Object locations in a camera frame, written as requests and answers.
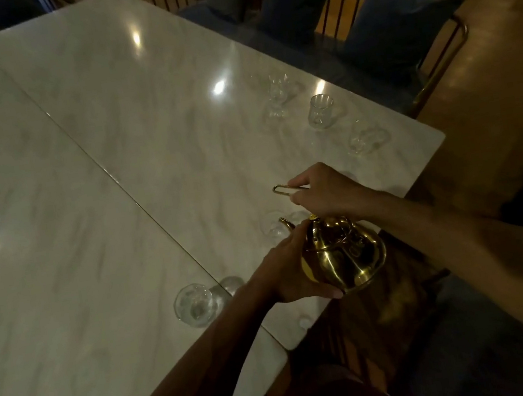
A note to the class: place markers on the person's left hand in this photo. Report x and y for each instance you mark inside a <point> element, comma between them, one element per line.
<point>281,276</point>

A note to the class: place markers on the person's right hand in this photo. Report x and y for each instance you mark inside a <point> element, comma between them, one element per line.
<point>334,191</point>

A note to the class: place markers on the person's left thumb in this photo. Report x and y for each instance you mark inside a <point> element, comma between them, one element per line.
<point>323,290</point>

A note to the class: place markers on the person's right fingers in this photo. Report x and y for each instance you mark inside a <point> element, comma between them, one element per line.
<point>311,182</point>

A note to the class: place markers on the gold metal teapot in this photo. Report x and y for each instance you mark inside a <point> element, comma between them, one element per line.
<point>345,256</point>

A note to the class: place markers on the person's right forearm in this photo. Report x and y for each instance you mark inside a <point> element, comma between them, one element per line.
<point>489,263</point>

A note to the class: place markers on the person's left forearm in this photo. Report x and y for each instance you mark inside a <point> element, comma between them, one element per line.
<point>204,367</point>

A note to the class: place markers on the clear glass cup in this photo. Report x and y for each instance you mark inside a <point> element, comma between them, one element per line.
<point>273,227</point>
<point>320,112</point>
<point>367,139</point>

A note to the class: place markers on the clear stemmed glass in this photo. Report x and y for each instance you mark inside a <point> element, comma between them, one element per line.
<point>278,91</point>

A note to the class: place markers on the clear round glass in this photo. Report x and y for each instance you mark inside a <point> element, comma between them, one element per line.
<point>194,305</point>

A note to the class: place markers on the blue bench with metal frame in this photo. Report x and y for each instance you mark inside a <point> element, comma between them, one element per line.
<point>299,58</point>

